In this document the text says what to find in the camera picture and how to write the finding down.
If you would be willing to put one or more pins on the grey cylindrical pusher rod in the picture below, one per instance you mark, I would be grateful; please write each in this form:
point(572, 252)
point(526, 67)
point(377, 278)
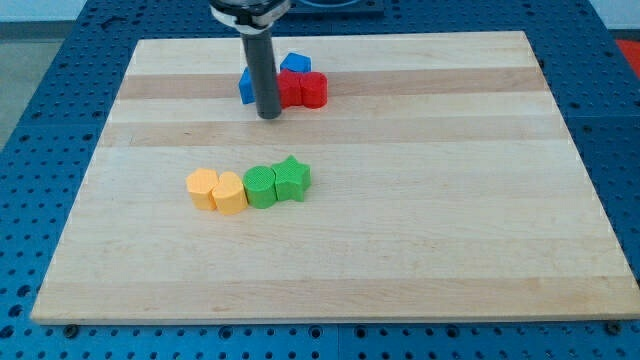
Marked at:
point(259, 56)

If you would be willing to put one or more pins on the blue triangle block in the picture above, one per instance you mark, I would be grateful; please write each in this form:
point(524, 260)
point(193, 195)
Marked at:
point(245, 87)

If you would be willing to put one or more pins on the blue pentagon block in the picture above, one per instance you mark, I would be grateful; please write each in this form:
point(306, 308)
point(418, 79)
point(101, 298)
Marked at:
point(295, 62)

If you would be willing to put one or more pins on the red star block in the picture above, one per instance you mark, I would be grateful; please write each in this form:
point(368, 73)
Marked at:
point(289, 88)

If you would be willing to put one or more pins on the red cylinder block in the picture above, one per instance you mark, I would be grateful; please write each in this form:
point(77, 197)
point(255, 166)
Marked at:
point(314, 89)

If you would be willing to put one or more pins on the green star block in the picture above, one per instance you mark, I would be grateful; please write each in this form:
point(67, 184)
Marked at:
point(292, 179)

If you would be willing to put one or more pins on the green cylinder block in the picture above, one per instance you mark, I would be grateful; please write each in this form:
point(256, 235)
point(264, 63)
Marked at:
point(259, 183)

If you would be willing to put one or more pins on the yellow hexagon block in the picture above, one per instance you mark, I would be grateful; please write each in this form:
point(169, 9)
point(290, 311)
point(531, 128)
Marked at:
point(200, 185)

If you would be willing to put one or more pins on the yellow heart block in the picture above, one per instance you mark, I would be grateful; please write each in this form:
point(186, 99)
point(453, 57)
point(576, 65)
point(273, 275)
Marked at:
point(229, 195)

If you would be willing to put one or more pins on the wooden board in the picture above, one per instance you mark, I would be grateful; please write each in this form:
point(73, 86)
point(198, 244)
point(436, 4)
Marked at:
point(445, 187)

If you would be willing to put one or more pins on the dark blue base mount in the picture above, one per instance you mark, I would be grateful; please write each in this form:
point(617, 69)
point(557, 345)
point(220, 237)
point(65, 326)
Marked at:
point(334, 7)

